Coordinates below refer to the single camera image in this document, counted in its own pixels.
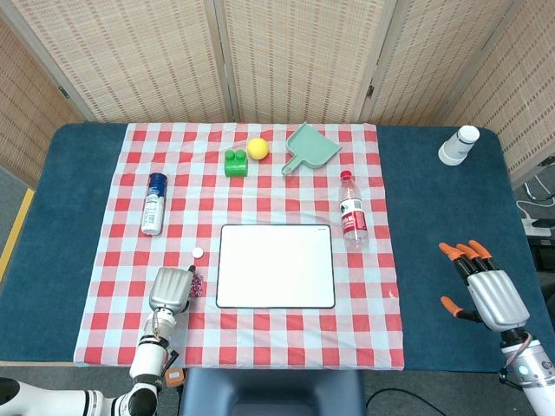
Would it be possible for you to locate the left black-fingered silver robot hand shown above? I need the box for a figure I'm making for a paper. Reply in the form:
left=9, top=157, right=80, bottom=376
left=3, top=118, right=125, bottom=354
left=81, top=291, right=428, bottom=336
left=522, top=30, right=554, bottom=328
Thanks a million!
left=148, top=266, right=198, bottom=315

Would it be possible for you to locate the right orange-tipped silver robot hand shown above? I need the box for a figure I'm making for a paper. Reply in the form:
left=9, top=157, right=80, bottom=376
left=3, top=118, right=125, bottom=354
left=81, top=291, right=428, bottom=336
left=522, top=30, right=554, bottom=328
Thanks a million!
left=438, top=240, right=531, bottom=335

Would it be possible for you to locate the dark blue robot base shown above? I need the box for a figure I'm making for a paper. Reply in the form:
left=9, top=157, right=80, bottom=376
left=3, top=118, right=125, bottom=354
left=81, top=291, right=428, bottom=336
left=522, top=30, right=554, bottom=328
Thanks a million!
left=178, top=367, right=366, bottom=416

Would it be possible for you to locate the white power strip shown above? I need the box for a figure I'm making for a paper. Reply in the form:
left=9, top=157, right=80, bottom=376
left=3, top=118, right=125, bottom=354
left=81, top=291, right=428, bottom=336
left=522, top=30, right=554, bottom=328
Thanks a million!
left=522, top=216, right=555, bottom=237

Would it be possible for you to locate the blue white spray can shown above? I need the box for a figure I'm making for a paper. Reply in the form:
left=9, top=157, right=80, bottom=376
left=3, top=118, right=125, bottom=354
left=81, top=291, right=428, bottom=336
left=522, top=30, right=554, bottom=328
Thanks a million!
left=140, top=172, right=169, bottom=237

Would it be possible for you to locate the dark blue table cover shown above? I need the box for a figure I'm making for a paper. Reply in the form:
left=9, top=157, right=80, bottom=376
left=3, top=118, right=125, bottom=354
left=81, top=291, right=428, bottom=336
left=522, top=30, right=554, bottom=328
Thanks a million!
left=0, top=122, right=555, bottom=374

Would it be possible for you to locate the chrome metal tube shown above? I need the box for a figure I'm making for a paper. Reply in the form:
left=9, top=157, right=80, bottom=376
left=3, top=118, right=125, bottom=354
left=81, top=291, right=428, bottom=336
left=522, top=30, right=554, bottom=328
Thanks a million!
left=523, top=180, right=548, bottom=203

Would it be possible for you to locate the red white checked tablecloth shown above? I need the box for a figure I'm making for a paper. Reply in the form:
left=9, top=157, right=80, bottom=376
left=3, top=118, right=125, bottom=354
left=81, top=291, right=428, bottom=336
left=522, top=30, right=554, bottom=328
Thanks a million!
left=72, top=122, right=406, bottom=372

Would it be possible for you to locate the green toy building block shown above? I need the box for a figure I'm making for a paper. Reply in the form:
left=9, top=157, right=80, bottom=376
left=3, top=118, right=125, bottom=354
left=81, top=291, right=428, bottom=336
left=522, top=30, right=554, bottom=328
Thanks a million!
left=223, top=148, right=251, bottom=179

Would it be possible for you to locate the yellow ball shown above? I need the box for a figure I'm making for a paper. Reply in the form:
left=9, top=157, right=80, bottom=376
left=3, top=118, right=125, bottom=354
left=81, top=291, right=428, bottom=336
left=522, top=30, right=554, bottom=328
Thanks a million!
left=246, top=137, right=270, bottom=161

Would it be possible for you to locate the clear water bottle red label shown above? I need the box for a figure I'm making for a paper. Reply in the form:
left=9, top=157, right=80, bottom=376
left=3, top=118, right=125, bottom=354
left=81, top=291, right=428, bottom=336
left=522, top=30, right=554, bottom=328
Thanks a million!
left=338, top=170, right=370, bottom=251

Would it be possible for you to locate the pale green dustpan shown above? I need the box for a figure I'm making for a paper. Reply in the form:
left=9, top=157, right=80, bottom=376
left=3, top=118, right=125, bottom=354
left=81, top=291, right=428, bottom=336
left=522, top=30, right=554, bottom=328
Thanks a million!
left=280, top=121, right=343, bottom=178

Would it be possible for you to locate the woven folding screen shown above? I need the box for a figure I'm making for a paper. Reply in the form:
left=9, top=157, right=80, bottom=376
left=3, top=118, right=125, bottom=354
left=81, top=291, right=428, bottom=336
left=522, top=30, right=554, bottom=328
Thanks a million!
left=0, top=0, right=555, bottom=188

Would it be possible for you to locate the white cable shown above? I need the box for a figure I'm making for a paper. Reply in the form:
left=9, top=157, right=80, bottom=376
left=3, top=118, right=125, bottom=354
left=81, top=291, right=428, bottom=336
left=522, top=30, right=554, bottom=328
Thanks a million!
left=515, top=198, right=539, bottom=220

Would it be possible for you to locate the white rectangular board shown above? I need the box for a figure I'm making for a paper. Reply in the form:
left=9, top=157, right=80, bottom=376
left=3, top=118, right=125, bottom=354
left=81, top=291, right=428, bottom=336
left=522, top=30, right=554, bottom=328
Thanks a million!
left=215, top=224, right=336, bottom=309

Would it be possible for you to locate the black floor cable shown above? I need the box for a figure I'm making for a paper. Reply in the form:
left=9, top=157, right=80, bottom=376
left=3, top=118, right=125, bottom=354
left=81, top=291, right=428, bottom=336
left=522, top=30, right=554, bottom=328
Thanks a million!
left=366, top=387, right=439, bottom=416

